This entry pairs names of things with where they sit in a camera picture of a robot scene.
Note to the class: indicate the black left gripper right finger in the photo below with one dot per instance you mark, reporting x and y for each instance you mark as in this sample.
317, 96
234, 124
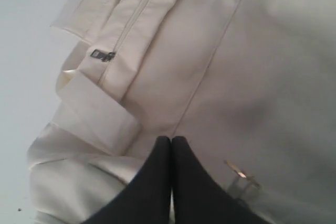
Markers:
197, 198

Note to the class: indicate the cream duffel bag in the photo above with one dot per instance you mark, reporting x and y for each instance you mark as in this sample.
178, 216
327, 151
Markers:
250, 84

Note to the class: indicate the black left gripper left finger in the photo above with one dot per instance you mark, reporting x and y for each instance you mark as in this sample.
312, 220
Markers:
147, 198

